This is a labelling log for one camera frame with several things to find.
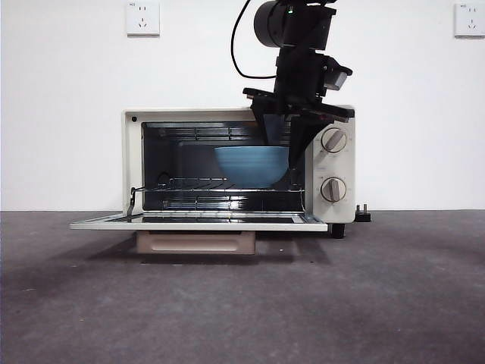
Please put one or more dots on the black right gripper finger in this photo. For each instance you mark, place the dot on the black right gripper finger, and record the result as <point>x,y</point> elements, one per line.
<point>271,129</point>
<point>301,140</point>

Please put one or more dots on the blue ribbed bowl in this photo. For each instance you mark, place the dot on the blue ribbed bowl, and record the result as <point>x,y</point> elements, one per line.
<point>250,167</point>

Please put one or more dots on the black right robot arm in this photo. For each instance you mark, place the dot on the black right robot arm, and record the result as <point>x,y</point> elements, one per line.
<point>273,22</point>

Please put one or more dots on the beige oven knob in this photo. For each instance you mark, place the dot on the beige oven knob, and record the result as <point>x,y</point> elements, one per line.
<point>333,141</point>
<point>333,189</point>

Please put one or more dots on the cream white toaster oven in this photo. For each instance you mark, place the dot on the cream white toaster oven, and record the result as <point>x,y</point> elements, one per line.
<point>333,167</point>

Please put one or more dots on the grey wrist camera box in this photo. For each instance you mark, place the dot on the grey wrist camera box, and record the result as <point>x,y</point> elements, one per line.
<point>339,79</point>

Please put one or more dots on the white wall socket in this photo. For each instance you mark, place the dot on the white wall socket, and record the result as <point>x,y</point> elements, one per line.
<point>470,21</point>
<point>143,19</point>

